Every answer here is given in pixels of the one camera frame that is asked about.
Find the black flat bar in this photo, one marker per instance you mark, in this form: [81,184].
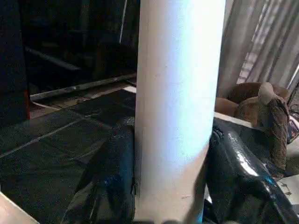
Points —
[84,86]

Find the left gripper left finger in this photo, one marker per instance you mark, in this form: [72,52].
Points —
[110,182]

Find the grey curtain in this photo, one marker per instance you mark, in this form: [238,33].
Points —
[261,42]

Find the white plastic table leg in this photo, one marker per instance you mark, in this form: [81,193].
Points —
[180,93]

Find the brown armchair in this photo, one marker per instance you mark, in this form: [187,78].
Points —
[268,121]

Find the black work mat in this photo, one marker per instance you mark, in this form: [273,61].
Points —
[46,154]

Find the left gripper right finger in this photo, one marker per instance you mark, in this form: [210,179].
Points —
[247,186]

